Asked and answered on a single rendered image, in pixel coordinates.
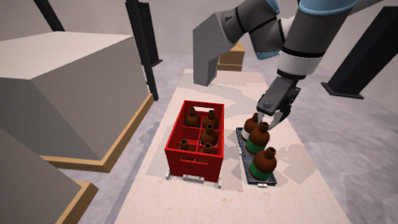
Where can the red bottle crate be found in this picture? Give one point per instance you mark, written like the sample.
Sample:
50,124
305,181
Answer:
211,170

